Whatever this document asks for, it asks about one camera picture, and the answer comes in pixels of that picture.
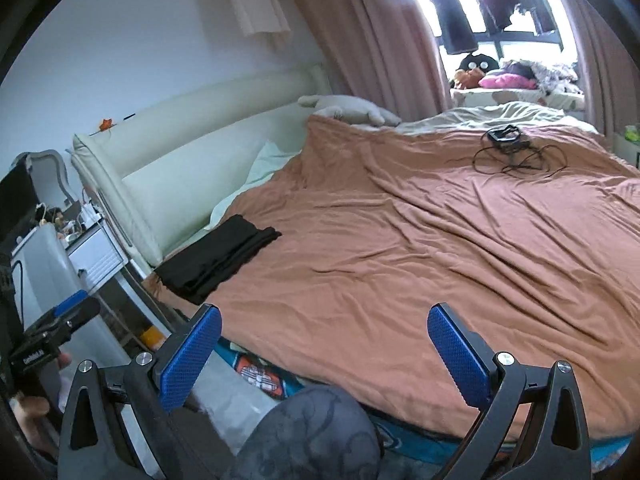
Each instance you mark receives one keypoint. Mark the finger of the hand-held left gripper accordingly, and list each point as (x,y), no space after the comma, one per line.
(82,315)
(72,302)

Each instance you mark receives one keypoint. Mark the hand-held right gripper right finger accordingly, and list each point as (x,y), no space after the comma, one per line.
(460,355)

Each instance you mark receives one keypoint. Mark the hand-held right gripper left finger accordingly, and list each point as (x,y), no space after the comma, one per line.
(192,355)

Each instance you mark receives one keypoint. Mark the black jacket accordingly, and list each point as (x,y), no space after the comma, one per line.
(215,260)

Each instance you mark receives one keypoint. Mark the pile of patterned clothes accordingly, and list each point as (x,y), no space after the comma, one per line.
(550,75)

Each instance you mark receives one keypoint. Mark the person's left hand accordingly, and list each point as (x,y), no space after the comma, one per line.
(30,406)

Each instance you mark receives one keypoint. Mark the orange box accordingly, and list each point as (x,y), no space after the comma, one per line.
(151,337)

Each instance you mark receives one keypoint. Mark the white rounded appliance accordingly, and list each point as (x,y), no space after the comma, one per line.
(40,260)

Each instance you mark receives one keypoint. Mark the white bedside table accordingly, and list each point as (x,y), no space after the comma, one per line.
(97,255)

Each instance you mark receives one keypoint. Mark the brown blanket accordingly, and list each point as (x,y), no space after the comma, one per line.
(400,260)

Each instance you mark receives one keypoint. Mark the person's left leg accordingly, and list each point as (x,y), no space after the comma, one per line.
(300,435)

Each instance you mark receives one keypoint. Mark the silver framed mirror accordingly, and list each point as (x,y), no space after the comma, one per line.
(47,160)

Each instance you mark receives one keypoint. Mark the orange small ornament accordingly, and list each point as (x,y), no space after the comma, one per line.
(105,125)

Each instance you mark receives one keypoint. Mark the cream padded bed headboard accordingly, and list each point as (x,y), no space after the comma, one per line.
(175,135)

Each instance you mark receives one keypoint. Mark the light green pillow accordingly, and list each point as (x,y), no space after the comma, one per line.
(270,160)

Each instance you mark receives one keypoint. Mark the black electronic device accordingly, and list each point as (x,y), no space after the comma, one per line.
(504,135)

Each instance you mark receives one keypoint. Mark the spotted window seat cushion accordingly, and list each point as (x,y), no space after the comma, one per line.
(500,96)

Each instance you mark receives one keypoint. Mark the white nightstand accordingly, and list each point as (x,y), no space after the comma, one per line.
(627,150)

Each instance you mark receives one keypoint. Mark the grey plush toy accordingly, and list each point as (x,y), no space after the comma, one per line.
(350,109)

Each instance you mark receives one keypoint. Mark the brown plush toy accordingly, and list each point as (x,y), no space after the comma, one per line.
(465,79)

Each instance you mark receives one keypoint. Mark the pink cushion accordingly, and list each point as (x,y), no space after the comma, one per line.
(505,81)

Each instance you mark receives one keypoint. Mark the green small object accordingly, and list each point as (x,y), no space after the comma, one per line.
(631,133)

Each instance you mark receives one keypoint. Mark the black round plush toy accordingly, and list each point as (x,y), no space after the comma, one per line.
(477,62)

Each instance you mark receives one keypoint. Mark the window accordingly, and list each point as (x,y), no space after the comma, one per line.
(540,40)

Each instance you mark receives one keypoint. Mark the pink curtain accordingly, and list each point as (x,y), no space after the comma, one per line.
(370,30)
(600,45)

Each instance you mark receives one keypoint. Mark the beige hanging cloth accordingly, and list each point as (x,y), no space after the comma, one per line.
(255,5)

